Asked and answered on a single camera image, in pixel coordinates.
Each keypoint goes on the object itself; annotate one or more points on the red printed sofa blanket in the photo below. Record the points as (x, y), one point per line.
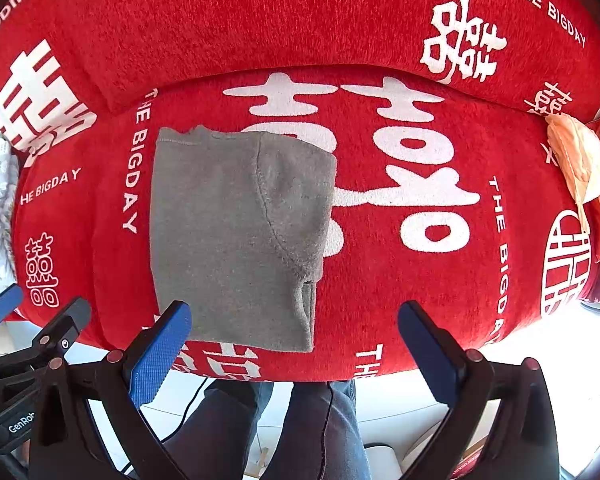
(430, 310)

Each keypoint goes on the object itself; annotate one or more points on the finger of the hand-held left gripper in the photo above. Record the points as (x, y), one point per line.
(65, 327)
(0, 307)

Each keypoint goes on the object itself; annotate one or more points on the person's right leg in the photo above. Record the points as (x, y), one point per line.
(320, 435)

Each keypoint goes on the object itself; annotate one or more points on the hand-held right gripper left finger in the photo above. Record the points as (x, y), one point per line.
(157, 360)

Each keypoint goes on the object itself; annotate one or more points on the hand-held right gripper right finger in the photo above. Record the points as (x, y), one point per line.
(427, 355)

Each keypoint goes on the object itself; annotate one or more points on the person's leg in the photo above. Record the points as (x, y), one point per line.
(320, 435)
(220, 435)

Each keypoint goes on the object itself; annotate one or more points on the person's left leg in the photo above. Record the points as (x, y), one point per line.
(220, 435)

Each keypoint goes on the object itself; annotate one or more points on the peach cloth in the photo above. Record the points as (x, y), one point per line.
(575, 160)

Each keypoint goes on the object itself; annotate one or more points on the grey knit sweater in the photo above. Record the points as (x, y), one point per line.
(220, 235)

